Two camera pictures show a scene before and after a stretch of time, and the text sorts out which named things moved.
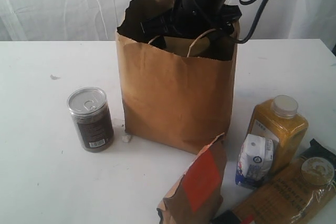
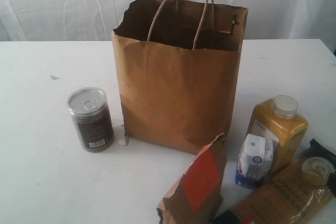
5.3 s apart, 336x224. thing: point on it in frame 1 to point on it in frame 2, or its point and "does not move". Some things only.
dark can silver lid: [90, 109] does not move
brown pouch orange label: [198, 198] does not move
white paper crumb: [126, 138] to [122, 141]
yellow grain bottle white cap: [277, 120] does not move
